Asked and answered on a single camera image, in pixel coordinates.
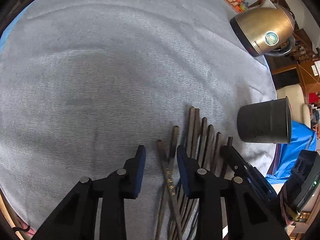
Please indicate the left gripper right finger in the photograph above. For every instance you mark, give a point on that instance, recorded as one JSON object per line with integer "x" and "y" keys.
{"x": 248, "y": 216}

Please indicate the brass electric kettle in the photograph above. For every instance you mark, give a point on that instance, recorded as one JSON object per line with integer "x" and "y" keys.
{"x": 266, "y": 29}

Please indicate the dark chopstick with gold print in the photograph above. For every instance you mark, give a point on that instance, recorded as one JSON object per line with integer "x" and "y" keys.
{"x": 168, "y": 193}

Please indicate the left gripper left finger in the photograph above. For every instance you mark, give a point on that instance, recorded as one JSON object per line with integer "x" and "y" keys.
{"x": 75, "y": 216}

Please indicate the grey table cloth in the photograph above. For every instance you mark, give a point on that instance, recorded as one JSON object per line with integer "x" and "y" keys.
{"x": 85, "y": 82}

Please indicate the cream sofa chair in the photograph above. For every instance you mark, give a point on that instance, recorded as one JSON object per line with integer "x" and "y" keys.
{"x": 299, "y": 109}

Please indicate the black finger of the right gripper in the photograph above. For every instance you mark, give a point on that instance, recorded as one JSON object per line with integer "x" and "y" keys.
{"x": 251, "y": 175}

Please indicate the dark grey chopstick holder cup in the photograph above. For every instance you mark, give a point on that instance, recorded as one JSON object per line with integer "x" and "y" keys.
{"x": 267, "y": 122}

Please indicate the blue plastic cover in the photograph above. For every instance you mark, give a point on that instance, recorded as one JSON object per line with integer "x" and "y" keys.
{"x": 302, "y": 138}

